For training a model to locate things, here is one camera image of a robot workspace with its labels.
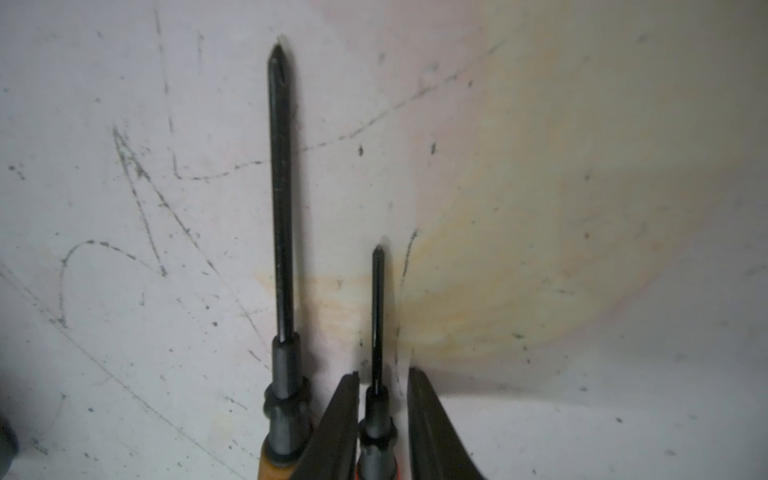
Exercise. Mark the red handle small screwdriver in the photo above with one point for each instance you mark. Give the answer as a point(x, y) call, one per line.
point(377, 432)

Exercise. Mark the wooden handle black screwdriver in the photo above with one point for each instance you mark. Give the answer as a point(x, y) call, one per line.
point(286, 399)

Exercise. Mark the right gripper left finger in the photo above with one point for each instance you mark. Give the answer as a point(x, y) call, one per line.
point(331, 452)

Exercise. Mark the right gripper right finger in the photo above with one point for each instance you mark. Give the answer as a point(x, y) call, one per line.
point(436, 451)

